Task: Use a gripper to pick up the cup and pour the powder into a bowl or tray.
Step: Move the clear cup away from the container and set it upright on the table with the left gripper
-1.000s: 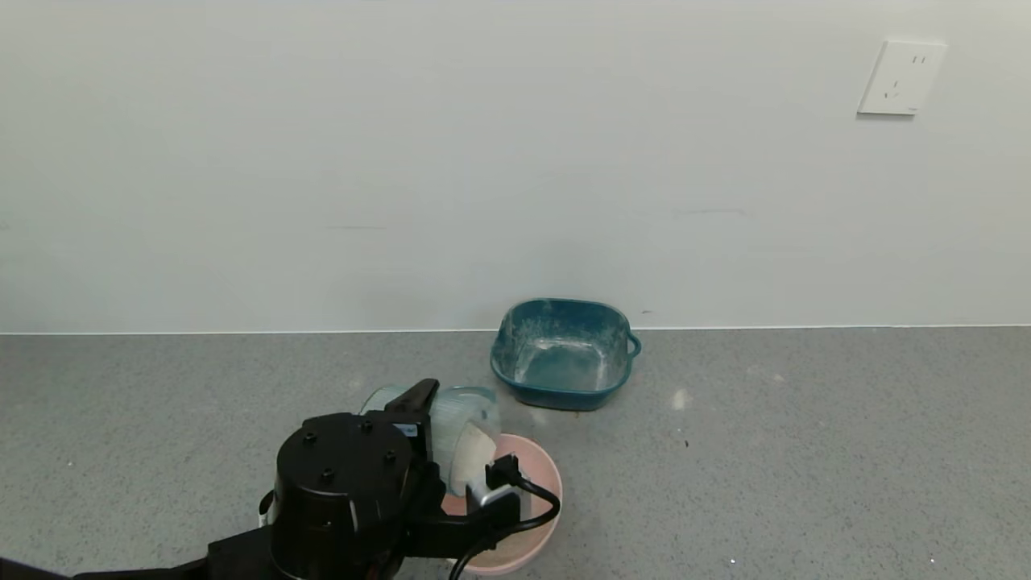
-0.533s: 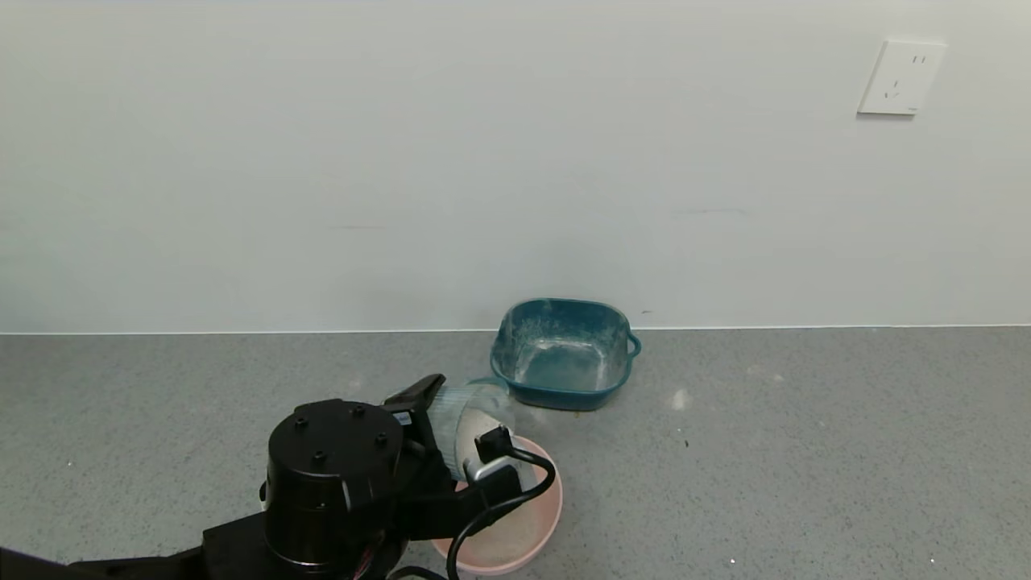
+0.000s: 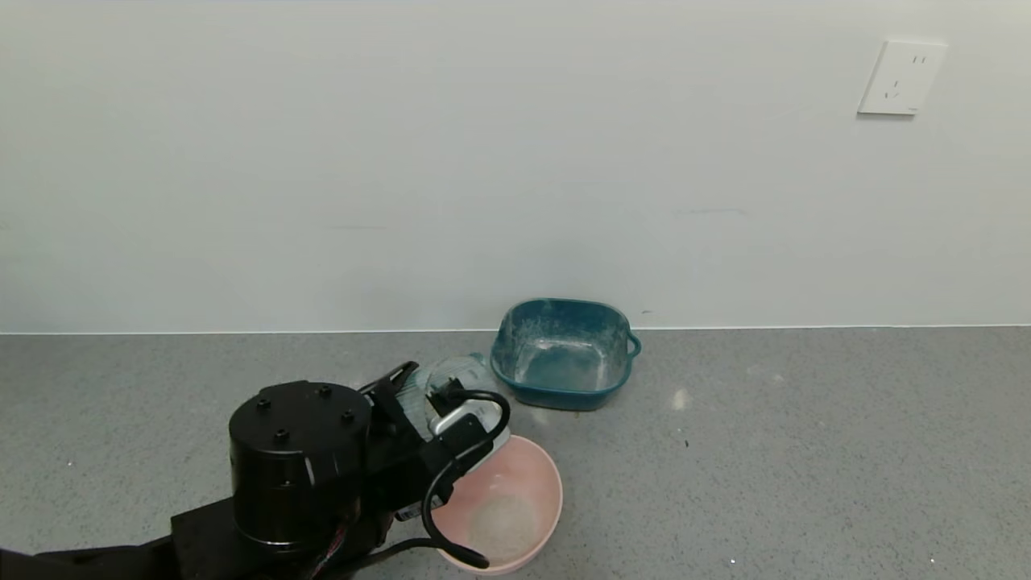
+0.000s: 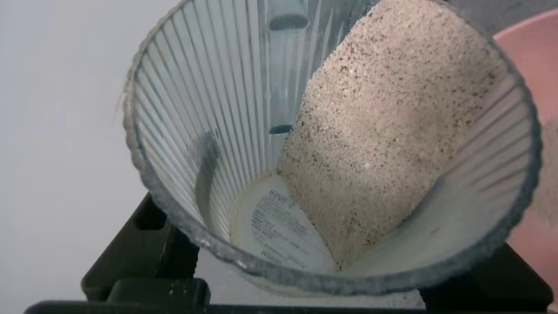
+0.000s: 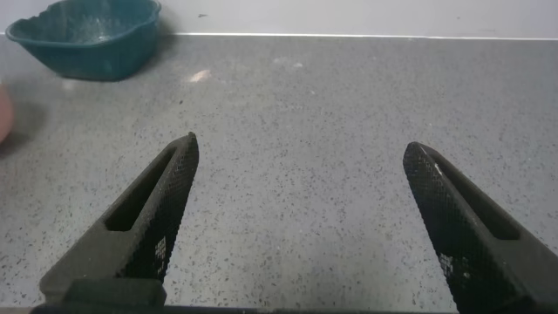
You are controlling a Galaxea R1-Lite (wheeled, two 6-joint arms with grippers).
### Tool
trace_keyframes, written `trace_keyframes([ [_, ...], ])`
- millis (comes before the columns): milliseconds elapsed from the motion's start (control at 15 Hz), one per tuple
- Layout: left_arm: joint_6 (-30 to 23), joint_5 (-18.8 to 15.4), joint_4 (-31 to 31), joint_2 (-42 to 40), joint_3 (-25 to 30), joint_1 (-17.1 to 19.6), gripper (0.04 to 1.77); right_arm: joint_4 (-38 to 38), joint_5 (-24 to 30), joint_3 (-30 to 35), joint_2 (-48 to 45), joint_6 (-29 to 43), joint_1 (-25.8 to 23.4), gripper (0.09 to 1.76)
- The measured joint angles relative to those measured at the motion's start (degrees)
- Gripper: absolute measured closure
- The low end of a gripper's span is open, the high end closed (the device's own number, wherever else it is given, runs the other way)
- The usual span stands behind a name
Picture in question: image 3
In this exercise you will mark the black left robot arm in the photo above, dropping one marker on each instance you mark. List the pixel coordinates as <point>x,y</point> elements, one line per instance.
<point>298,459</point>

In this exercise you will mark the pink round bowl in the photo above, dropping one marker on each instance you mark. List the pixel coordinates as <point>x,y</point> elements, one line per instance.
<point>532,475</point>

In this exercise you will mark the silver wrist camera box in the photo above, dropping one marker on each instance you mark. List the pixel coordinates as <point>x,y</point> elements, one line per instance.
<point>451,419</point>

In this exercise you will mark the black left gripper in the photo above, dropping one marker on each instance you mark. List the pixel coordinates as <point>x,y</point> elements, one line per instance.
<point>413,510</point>

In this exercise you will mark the ribbed clear plastic cup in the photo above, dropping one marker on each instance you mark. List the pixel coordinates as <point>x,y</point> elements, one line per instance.
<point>419,395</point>

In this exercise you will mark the beige grainy powder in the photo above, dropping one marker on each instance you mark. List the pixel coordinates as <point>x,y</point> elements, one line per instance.
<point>503,528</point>

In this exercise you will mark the white wall socket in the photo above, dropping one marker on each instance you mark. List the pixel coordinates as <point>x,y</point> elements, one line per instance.
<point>900,78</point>

